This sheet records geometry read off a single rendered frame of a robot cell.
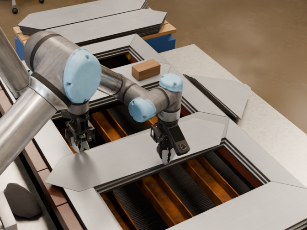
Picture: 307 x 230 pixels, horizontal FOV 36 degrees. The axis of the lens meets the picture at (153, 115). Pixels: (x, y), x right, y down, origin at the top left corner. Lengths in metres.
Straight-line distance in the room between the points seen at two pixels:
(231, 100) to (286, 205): 0.67
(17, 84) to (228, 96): 1.08
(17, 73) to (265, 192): 0.90
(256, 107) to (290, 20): 2.68
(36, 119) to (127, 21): 1.57
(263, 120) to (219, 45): 2.11
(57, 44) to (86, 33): 1.34
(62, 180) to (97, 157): 0.16
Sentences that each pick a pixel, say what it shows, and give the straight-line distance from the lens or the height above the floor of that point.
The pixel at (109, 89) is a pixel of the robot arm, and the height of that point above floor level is 1.20.
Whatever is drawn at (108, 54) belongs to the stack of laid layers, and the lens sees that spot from 2.31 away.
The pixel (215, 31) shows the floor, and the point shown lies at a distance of 4.39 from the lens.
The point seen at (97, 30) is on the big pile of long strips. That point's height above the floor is 0.85.
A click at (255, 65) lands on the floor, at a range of 3.97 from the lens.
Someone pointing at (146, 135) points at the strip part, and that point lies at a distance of 1.80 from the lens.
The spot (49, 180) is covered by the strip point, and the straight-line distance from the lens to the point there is 1.65.
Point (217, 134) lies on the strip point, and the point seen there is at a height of 0.85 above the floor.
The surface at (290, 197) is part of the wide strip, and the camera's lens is 1.68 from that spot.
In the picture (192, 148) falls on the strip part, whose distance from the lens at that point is 1.77.
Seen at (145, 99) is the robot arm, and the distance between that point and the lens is 1.41.
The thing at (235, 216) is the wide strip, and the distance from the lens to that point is 1.57.
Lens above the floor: 2.03
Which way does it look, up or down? 38 degrees down
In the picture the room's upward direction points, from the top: 4 degrees clockwise
